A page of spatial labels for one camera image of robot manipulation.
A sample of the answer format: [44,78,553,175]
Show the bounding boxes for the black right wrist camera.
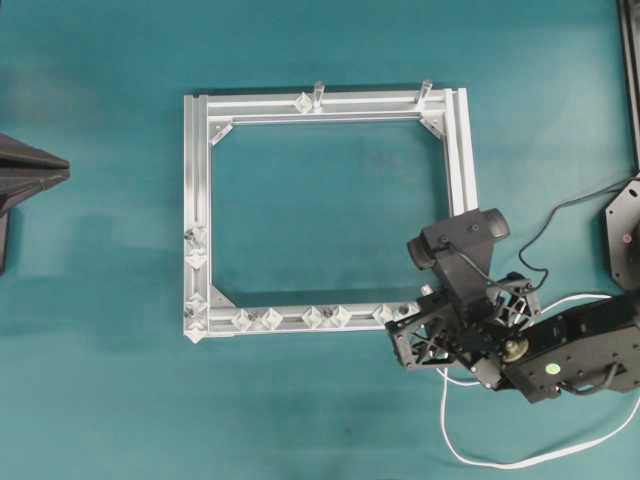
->
[407,209,510,323]

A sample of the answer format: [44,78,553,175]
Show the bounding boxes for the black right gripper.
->
[385,272,541,372]

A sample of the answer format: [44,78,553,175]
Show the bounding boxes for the white cable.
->
[437,293,640,470]

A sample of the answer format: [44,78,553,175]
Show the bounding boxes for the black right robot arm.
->
[385,273,639,403]

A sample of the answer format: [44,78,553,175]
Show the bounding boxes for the clear pin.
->
[312,81,325,112]
[415,80,433,110]

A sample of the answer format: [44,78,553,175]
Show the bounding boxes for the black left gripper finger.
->
[1,134,69,173]
[1,170,68,215]

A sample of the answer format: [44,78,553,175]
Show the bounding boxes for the aluminium extrusion square frame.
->
[183,85,478,343]

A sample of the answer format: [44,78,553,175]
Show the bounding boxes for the clear pin top right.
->
[415,80,433,110]

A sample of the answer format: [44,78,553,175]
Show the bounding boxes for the clear pin top left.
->
[312,81,325,112]

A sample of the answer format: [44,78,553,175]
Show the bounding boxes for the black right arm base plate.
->
[604,176,639,291]

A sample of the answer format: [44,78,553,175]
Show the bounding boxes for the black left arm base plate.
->
[0,211,10,275]

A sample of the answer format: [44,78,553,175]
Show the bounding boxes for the black rail at right edge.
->
[617,0,639,164]

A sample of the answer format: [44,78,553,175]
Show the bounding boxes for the black right camera cable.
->
[449,177,640,301]

